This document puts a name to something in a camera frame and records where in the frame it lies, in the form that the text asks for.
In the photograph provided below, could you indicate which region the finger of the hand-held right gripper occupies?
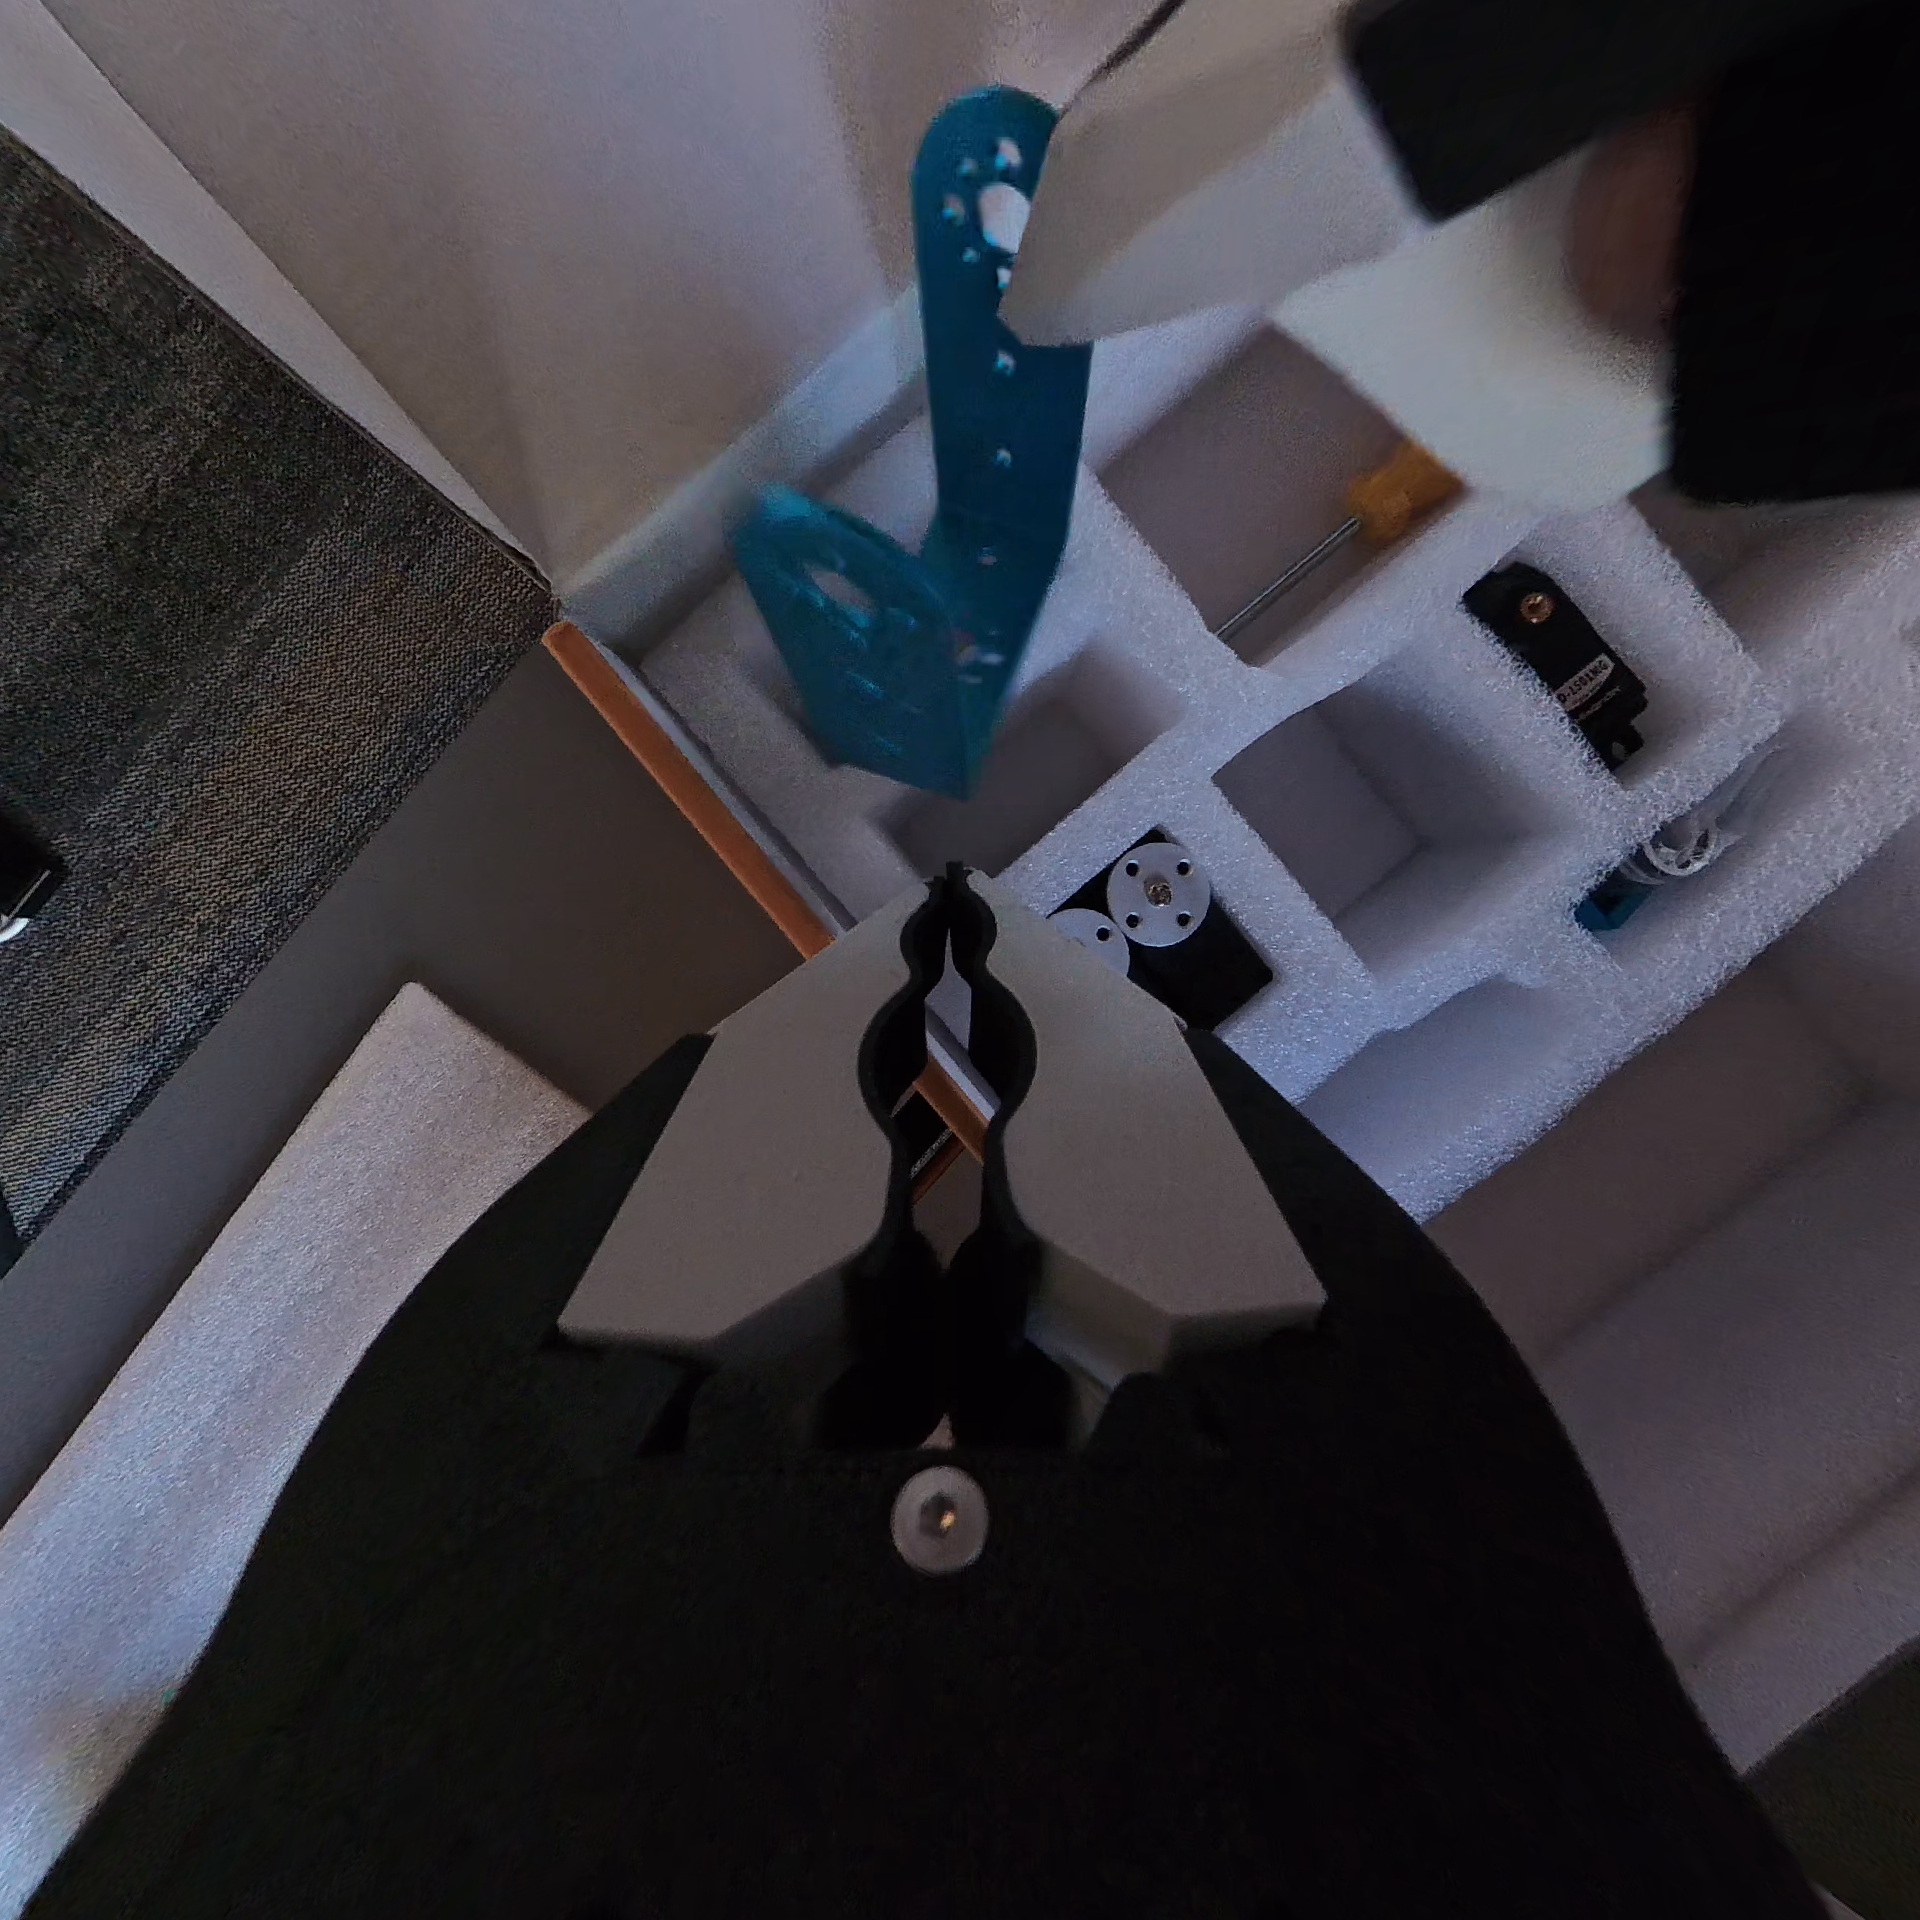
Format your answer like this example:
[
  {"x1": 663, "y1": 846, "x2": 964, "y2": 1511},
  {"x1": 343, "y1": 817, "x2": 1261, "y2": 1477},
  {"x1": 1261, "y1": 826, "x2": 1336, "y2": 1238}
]
[{"x1": 997, "y1": 0, "x2": 1433, "y2": 344}]

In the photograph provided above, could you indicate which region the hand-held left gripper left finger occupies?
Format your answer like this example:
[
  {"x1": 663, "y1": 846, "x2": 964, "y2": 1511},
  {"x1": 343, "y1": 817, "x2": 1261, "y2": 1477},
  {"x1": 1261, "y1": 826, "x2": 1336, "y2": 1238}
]
[{"x1": 557, "y1": 870, "x2": 964, "y2": 1448}]

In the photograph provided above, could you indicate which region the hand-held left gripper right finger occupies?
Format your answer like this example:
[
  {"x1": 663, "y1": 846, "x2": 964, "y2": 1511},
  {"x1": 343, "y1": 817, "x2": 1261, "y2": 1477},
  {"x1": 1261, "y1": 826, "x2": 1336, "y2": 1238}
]
[{"x1": 947, "y1": 867, "x2": 1336, "y2": 1448}]

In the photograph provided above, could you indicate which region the blue metal bracket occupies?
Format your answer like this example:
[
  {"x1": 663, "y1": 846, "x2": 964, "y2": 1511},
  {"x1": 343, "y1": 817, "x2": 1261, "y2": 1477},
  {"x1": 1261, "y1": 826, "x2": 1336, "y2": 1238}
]
[{"x1": 726, "y1": 87, "x2": 1096, "y2": 800}]

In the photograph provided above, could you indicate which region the white foam insert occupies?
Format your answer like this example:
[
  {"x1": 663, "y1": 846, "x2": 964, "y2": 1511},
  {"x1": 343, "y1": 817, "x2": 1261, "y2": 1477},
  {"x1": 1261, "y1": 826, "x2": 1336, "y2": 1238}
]
[{"x1": 647, "y1": 286, "x2": 1920, "y2": 1773}]

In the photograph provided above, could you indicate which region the white foam sheet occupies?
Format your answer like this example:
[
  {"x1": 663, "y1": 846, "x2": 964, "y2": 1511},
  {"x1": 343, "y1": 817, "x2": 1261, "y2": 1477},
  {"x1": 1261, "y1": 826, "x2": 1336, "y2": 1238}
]
[{"x1": 0, "y1": 983, "x2": 594, "y2": 1877}]

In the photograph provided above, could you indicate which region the white and orange cardboard box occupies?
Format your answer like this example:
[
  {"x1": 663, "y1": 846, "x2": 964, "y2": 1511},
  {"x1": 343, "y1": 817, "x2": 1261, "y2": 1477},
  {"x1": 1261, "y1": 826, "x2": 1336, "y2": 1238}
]
[{"x1": 0, "y1": 0, "x2": 1920, "y2": 1787}]

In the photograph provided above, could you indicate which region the person's right hand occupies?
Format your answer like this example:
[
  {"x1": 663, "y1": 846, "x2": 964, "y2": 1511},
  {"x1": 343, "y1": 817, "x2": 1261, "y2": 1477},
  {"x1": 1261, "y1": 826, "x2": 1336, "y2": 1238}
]
[{"x1": 1576, "y1": 121, "x2": 1700, "y2": 336}]

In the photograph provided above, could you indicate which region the black servo with silver disc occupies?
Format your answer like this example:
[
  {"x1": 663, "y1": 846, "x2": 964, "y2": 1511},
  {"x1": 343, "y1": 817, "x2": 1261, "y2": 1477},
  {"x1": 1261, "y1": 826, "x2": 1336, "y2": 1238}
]
[
  {"x1": 1050, "y1": 904, "x2": 1137, "y2": 994},
  {"x1": 1103, "y1": 826, "x2": 1277, "y2": 1038}
]

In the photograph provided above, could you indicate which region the small black servo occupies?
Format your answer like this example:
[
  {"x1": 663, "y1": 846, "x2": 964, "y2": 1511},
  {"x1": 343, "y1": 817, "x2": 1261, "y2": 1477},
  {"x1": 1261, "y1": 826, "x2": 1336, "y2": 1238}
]
[{"x1": 1463, "y1": 564, "x2": 1651, "y2": 776}]

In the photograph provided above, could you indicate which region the yellow handled screwdriver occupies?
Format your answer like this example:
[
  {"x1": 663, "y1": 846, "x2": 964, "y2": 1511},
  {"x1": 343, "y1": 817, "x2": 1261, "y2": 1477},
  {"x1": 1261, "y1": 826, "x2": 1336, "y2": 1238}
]
[{"x1": 1216, "y1": 450, "x2": 1463, "y2": 643}]

